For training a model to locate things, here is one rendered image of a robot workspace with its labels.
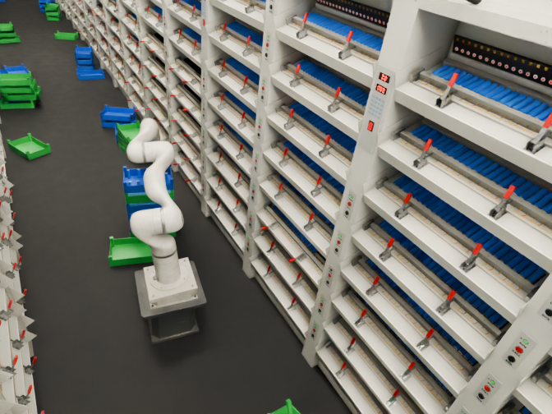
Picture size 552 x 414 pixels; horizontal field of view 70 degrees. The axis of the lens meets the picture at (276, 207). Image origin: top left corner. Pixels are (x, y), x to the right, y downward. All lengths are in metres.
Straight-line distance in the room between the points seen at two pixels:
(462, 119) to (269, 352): 1.58
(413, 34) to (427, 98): 0.18
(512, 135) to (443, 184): 0.23
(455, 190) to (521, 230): 0.20
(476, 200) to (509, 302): 0.29
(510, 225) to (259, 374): 1.47
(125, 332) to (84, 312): 0.28
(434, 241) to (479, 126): 0.38
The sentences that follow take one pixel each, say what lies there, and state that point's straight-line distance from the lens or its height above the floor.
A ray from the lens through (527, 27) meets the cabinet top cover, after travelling 1.08.
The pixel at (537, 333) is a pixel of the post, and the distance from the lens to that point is 1.22.
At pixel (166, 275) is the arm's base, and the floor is 0.42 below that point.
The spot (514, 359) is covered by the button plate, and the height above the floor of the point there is 1.01.
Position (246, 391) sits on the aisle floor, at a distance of 2.14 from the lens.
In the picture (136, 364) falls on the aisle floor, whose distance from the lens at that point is 2.25.
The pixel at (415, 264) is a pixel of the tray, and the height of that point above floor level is 0.98.
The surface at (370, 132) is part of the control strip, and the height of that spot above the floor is 1.35.
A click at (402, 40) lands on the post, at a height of 1.65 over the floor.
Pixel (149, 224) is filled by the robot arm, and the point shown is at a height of 0.74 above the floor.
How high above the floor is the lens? 1.88
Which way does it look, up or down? 36 degrees down
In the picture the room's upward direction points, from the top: 8 degrees clockwise
